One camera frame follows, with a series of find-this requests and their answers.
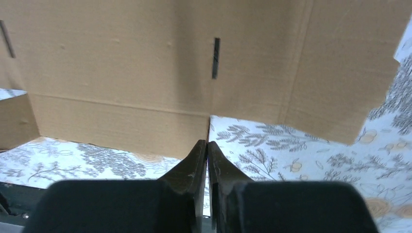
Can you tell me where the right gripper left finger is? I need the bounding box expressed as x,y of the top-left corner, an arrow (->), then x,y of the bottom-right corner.
23,140 -> 207,233

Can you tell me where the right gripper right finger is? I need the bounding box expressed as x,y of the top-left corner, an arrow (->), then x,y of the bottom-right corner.
207,142 -> 378,233

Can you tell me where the brown cardboard box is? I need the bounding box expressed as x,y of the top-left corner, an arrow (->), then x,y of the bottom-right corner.
0,0 -> 412,158

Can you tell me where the floral patterned table mat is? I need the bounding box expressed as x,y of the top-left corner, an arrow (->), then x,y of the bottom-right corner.
0,19 -> 412,233

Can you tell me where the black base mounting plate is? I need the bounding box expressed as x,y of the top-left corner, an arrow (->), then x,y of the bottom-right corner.
0,182 -> 46,227

